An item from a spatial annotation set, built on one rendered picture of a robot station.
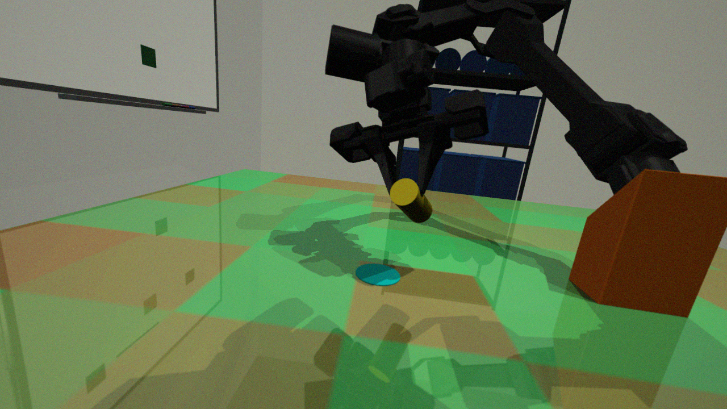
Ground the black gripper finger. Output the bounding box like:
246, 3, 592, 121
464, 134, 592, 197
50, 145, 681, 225
417, 119, 452, 194
358, 135, 396, 196

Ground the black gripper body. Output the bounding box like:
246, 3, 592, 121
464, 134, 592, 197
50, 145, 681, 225
330, 89, 489, 163

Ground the cyan circle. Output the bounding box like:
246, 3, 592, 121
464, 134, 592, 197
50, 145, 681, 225
356, 264, 400, 286

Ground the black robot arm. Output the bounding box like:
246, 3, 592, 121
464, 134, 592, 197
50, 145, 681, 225
325, 0, 688, 195

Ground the yellow tall cylinder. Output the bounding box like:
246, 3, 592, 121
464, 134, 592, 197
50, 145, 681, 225
390, 178, 432, 223

